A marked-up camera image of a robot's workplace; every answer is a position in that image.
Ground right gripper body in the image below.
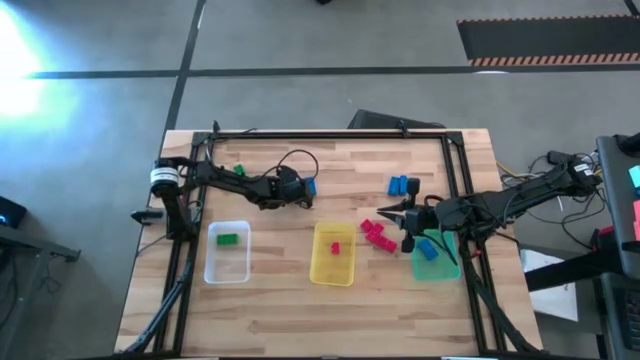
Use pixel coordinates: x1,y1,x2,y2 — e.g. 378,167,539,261
401,177,441,254

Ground black floor box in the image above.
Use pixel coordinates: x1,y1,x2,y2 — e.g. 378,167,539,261
347,108,447,131

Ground yellow plastic bin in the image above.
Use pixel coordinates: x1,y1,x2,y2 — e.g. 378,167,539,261
308,221,358,288

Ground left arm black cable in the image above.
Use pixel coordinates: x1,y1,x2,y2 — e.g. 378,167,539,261
259,148,320,181

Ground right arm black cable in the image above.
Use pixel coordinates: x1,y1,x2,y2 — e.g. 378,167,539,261
427,230,460,267

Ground grey desk leg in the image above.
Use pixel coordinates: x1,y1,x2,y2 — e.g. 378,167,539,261
0,223,82,346

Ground black side workstation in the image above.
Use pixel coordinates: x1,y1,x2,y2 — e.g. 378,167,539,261
524,132,640,360

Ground black hazard-striped floor mat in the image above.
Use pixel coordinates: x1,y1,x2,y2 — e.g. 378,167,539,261
456,14,640,68

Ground teal plastic bin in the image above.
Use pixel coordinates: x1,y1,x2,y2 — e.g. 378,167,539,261
410,228,462,282

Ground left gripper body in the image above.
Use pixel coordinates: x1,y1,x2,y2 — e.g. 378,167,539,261
267,166,315,211

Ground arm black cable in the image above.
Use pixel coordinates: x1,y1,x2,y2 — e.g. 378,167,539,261
427,230,460,267
259,148,320,181

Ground tangled black cables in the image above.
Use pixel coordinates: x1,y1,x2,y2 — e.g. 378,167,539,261
497,148,604,242

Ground clear white plastic bin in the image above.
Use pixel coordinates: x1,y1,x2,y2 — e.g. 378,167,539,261
203,220,252,285

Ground long red toy block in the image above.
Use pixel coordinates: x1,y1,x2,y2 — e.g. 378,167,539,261
365,230,399,255

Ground black aluminium table frame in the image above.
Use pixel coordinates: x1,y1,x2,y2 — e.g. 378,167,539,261
112,128,541,357

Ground black device with blue light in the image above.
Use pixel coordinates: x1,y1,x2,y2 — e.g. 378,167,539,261
0,195,28,230

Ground black table edge device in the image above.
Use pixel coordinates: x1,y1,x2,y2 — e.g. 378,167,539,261
130,208,165,225

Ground white paper sheet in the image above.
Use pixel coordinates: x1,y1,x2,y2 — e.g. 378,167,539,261
519,248,580,323

